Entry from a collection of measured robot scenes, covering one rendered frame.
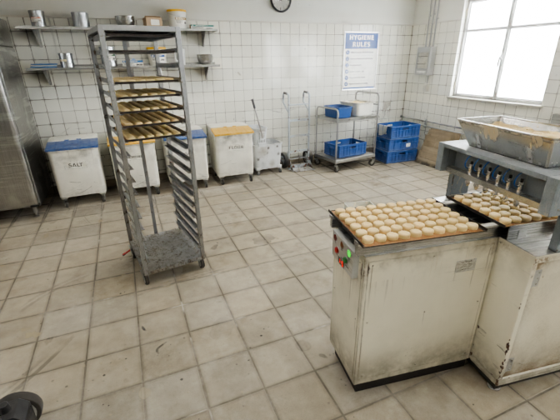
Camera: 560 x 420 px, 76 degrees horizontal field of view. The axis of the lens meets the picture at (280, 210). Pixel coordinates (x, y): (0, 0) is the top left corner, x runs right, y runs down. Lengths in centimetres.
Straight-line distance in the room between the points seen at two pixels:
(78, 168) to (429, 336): 410
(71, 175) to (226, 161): 187
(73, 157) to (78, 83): 103
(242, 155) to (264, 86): 123
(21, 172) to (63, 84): 131
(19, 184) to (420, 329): 411
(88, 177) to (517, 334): 440
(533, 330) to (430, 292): 53
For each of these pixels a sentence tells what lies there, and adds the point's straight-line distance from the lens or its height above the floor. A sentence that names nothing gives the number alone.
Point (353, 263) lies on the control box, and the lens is 164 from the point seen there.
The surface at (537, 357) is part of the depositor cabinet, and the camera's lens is 236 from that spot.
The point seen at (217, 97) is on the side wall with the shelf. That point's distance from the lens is 549.
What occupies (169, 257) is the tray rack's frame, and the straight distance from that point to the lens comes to 307.
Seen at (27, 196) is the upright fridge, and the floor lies 29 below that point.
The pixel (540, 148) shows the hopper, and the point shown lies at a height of 126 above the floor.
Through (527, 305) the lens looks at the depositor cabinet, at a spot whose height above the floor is 57.
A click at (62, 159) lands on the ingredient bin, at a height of 59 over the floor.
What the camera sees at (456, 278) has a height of 64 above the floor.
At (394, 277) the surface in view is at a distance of 172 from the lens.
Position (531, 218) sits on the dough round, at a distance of 204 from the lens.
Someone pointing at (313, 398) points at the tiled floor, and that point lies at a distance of 210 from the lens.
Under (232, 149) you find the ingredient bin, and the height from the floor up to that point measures 50.
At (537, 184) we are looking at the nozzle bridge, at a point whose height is 110.
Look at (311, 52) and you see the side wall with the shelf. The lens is 599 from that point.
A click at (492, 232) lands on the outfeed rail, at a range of 195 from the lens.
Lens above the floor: 162
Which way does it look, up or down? 23 degrees down
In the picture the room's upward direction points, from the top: 1 degrees counter-clockwise
